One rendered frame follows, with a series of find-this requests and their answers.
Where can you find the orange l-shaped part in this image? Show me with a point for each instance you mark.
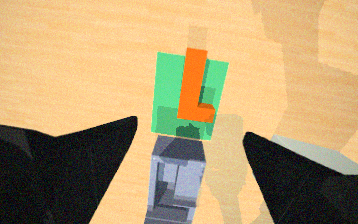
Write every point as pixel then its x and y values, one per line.
pixel 189 107

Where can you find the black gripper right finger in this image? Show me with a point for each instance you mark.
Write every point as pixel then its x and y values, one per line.
pixel 298 190

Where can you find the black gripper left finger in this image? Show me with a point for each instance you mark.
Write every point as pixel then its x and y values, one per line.
pixel 68 174

